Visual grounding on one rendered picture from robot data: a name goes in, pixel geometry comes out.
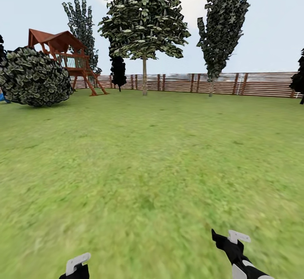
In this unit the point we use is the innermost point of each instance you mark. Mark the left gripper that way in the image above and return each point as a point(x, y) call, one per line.
point(80, 273)

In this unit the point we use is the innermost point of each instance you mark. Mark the bush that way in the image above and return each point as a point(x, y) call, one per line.
point(33, 78)

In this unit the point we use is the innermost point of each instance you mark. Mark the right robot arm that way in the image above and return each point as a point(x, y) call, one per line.
point(242, 268)

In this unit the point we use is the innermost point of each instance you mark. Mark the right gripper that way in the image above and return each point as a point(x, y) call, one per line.
point(224, 244)

